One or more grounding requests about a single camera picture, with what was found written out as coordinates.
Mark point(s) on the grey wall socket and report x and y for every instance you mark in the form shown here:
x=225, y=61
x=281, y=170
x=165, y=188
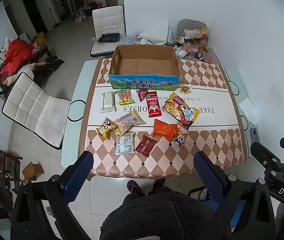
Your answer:
x=254, y=135

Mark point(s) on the black folding rack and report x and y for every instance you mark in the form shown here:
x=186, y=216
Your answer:
x=49, y=63

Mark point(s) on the grey chair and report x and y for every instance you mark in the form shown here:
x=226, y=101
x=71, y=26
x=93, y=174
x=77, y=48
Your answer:
x=182, y=26

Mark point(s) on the person's black fleece clothing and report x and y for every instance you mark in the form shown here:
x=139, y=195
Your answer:
x=157, y=215

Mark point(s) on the red plastic bag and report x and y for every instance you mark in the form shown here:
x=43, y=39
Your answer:
x=14, y=55

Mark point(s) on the clear plastic bag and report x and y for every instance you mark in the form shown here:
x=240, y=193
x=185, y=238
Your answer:
x=132, y=40

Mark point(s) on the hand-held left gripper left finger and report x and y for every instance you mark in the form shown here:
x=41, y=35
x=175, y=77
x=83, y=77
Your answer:
x=79, y=173

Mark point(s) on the white plush duck toy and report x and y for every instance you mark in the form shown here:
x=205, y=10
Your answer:
x=28, y=68

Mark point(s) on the tall red snack packet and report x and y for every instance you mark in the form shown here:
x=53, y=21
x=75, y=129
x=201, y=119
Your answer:
x=152, y=105

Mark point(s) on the small round wrapped pastry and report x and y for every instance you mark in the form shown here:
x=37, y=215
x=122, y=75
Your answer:
x=185, y=89

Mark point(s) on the small wooden stool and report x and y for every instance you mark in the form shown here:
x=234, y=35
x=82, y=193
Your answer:
x=33, y=172

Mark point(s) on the black bag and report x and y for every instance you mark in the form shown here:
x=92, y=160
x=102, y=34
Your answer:
x=109, y=37

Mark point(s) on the orange snack packet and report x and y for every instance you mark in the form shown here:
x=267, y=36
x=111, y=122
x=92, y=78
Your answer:
x=164, y=130

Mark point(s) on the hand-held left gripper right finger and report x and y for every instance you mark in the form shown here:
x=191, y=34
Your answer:
x=208, y=173

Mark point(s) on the dark wooden chair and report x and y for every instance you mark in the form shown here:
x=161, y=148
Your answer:
x=3, y=166

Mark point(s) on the instant noodle packet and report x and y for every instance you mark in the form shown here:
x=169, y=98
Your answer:
x=180, y=111

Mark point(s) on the white snack packet black print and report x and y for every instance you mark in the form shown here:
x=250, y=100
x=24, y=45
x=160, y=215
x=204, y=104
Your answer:
x=125, y=143

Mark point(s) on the yellow panda snack packet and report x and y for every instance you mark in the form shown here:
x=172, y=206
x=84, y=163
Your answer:
x=105, y=128

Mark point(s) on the small red snack packet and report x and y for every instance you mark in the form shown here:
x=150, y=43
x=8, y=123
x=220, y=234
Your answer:
x=140, y=95

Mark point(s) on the pile of assorted snack packets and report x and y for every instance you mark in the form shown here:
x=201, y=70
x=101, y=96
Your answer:
x=194, y=45

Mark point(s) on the white wrapped packet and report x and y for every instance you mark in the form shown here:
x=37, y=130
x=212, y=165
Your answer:
x=108, y=101

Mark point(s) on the red panda snack packet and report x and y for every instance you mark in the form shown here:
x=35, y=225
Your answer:
x=181, y=136

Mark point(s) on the dark red snack packet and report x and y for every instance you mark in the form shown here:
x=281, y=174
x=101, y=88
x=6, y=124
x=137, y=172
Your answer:
x=145, y=145

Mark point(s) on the yellow bag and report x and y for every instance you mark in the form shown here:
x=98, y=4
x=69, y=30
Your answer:
x=41, y=38

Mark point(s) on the clear bag of colourful candy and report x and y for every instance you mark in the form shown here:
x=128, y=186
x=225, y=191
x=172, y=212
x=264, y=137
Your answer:
x=125, y=98

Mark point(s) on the diamond pattern tablecloth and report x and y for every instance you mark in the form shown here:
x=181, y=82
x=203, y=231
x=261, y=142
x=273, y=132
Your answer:
x=207, y=145

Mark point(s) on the beige snack packet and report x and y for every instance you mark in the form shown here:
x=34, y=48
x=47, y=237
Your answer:
x=129, y=120

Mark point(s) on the person's black red shoe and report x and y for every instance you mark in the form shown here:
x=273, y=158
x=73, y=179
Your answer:
x=159, y=183
x=135, y=187

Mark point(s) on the white padded chair black frame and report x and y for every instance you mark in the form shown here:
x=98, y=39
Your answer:
x=108, y=17
x=36, y=105

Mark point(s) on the open cardboard box blue print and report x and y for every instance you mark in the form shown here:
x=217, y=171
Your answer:
x=144, y=66

